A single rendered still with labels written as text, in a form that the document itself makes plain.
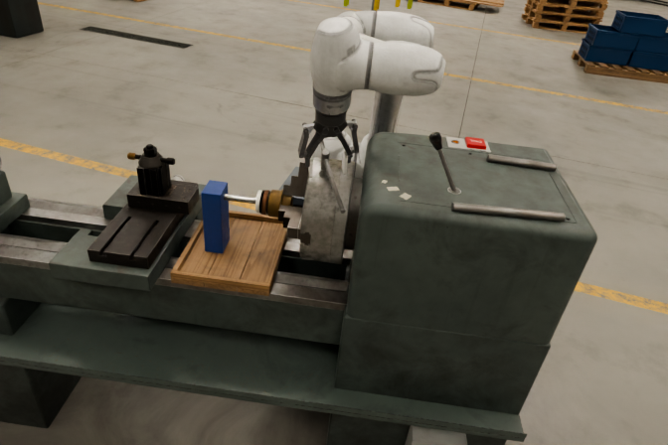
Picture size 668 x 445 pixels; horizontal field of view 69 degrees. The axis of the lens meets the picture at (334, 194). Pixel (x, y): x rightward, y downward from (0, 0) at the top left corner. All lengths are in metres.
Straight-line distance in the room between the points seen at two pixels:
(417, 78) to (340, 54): 0.17
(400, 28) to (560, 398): 1.86
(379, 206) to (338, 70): 0.37
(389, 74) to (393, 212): 0.36
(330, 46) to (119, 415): 1.82
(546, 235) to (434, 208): 0.28
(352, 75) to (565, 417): 1.97
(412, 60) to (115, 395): 1.91
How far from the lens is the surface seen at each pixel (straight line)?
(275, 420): 2.29
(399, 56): 1.06
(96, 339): 1.93
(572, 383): 2.77
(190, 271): 1.58
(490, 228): 1.28
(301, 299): 1.51
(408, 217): 1.24
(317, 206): 1.35
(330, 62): 1.05
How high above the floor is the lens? 1.92
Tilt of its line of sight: 32 degrees down
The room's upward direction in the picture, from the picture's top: 6 degrees clockwise
